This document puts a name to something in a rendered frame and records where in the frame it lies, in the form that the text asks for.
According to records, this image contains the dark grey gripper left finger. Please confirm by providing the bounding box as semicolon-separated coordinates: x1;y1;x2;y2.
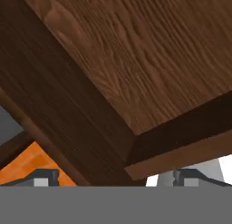
0;169;60;188

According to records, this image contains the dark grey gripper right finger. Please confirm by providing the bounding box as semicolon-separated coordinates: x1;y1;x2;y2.
172;168;232;188

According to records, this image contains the brown wooden cupboard run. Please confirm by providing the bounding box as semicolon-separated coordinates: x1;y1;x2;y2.
0;87;232;187

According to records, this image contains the pale grey block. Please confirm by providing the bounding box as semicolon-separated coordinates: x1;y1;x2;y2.
156;159;225;187

